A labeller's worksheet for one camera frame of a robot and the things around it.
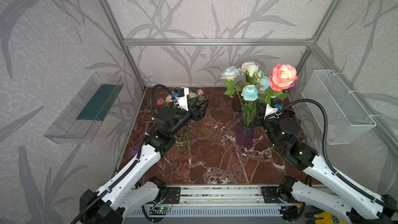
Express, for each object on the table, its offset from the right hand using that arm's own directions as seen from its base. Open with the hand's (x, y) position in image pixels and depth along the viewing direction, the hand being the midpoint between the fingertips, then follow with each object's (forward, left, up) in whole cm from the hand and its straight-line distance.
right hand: (259, 98), depth 66 cm
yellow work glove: (-40, -30, -34) cm, 60 cm away
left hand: (+1, +23, +1) cm, 23 cm away
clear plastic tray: (-8, +76, -4) cm, 76 cm away
